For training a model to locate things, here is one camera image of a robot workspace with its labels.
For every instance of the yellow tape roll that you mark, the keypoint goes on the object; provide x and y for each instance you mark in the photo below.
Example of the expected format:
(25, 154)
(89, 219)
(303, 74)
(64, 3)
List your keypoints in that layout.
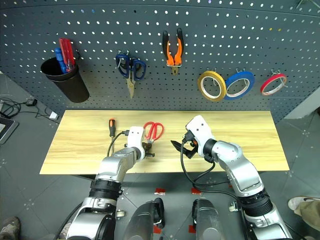
(201, 87)

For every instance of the blue tape roll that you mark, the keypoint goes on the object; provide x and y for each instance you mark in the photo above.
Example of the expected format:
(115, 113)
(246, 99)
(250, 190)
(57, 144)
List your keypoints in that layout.
(250, 79)

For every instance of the white small floor box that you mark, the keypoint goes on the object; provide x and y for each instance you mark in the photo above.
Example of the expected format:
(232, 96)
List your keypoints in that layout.
(54, 115)

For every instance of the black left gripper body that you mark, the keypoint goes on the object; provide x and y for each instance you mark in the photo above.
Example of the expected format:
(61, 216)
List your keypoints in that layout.
(146, 147)

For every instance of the white sneaker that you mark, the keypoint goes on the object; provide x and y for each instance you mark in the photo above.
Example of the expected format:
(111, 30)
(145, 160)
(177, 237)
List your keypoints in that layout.
(296, 202)

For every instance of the brown worn shoe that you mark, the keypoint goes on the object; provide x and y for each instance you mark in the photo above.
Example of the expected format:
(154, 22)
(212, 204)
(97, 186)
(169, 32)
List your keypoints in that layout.
(10, 228)

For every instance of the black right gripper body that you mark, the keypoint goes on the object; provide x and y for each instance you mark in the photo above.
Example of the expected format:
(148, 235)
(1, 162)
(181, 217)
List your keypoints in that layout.
(191, 147)

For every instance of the red floor tape marker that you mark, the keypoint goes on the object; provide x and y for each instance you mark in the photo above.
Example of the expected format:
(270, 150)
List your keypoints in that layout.
(160, 191)
(196, 191)
(192, 228)
(156, 229)

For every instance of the metal pliers holder bracket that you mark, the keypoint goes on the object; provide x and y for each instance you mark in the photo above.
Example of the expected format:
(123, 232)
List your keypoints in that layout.
(174, 65)

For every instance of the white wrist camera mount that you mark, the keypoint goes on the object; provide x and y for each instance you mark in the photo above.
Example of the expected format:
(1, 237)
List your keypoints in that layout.
(135, 137)
(201, 130)

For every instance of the orange black screwdriver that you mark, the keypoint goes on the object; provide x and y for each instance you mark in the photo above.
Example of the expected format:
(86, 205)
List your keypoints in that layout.
(112, 126)

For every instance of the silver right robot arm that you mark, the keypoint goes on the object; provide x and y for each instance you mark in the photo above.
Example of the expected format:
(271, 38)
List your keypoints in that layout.
(237, 162)

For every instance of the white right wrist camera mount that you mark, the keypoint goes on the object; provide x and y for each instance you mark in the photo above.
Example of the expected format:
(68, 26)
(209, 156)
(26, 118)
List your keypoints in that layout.
(201, 130)

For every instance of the black cup holder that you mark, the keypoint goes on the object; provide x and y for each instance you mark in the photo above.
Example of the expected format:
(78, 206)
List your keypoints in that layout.
(72, 86)

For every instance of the red tape roll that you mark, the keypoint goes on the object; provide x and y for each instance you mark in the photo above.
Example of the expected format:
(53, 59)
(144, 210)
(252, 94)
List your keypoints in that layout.
(265, 86)

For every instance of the metal tape peg hook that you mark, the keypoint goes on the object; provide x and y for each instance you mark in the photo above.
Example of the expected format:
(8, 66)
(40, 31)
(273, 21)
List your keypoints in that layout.
(211, 70)
(241, 70)
(276, 72)

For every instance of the dark grey perforated pegboard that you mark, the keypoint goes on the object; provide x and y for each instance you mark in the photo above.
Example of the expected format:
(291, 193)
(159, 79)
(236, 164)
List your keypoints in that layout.
(155, 105)

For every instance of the dark rounded robot leg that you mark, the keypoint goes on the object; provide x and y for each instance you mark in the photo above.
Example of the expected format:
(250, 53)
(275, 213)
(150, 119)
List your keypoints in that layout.
(143, 220)
(208, 220)

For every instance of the khaki trouser leg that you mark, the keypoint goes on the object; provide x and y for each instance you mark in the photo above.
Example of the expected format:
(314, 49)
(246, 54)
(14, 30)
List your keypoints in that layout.
(310, 211)

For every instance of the grey laptop computer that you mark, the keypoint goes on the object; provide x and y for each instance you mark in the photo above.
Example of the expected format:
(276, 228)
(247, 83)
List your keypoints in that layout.
(6, 128)

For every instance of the black power adapter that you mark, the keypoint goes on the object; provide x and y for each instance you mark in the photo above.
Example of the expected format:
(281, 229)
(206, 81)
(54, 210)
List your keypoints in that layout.
(31, 102)

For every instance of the orange black pliers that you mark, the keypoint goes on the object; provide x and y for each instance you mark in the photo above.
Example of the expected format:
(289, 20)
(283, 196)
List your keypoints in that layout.
(178, 52)

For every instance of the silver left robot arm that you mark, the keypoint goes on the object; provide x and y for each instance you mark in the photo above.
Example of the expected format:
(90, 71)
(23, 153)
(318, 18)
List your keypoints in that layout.
(112, 165)

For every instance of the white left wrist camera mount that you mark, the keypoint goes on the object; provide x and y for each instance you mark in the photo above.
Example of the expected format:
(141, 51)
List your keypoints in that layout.
(135, 137)

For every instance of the metal scissors peg hook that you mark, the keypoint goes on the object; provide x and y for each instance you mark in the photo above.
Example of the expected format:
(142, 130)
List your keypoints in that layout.
(124, 53)

